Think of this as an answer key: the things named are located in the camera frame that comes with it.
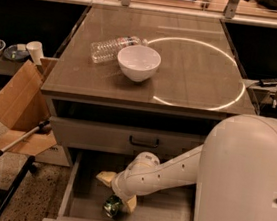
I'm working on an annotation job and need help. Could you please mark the open bottom drawer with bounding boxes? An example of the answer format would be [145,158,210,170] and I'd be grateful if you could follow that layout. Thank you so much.
[42,150,195,221]

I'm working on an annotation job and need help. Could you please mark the white paper cup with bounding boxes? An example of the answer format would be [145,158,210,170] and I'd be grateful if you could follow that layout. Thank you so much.
[26,41,44,65]

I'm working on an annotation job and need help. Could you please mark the green soda can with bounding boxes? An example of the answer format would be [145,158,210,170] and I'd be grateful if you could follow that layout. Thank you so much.
[102,194,123,218]

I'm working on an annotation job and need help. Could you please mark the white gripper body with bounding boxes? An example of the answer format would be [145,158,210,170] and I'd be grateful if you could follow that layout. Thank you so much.
[111,169,139,202]

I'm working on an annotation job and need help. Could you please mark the closed drawer with black handle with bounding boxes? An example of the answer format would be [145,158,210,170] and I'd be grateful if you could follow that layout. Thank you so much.
[50,116,206,159]

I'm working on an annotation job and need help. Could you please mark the brown cardboard box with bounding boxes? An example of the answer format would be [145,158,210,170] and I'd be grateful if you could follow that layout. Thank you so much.
[0,61,50,149]

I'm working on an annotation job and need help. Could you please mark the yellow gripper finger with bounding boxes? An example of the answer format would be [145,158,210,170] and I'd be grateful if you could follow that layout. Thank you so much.
[96,171,117,187]
[123,196,137,213]

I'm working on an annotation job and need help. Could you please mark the black power adapter with cable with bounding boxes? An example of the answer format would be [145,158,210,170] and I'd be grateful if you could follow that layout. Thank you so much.
[247,78,277,109]

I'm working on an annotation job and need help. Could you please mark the white ceramic bowl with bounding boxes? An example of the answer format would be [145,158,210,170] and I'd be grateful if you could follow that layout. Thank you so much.
[118,45,161,82]

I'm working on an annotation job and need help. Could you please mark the clear plastic water bottle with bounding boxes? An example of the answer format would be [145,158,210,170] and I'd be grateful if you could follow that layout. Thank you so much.
[90,36,148,63]

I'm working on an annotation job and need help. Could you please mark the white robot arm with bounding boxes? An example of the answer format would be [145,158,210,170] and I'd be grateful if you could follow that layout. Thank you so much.
[97,114,277,221]

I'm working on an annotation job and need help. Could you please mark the grey drawer cabinet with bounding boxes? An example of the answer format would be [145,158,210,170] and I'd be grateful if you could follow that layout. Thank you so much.
[38,5,255,166]

